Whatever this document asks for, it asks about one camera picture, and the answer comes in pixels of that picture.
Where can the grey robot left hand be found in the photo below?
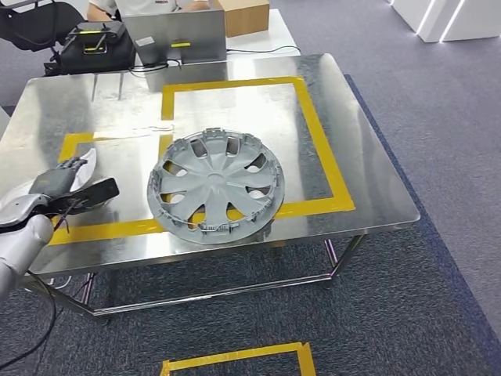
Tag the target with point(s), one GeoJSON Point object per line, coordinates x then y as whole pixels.
{"type": "Point", "coordinates": [54, 182]}

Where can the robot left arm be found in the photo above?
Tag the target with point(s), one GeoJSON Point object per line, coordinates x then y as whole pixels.
{"type": "Point", "coordinates": [19, 249]}

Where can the steel workbench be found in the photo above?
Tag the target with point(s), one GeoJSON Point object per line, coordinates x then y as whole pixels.
{"type": "Point", "coordinates": [352, 181]}

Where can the small yellow tape rectangle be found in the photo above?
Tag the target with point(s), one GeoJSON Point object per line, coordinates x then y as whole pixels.
{"type": "Point", "coordinates": [97, 232]}

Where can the black equipment case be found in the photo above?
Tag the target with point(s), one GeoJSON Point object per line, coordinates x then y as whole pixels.
{"type": "Point", "coordinates": [97, 52]}

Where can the black office chair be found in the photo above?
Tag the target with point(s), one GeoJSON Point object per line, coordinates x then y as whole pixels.
{"type": "Point", "coordinates": [35, 26]}

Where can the grey car hubcap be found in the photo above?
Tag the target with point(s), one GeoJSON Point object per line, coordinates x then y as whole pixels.
{"type": "Point", "coordinates": [215, 181]}

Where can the brown cardboard box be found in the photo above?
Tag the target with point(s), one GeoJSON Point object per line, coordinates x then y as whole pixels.
{"type": "Point", "coordinates": [247, 15]}

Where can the large yellow tape rectangle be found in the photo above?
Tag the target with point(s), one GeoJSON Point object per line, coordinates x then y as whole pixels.
{"type": "Point", "coordinates": [326, 155]}

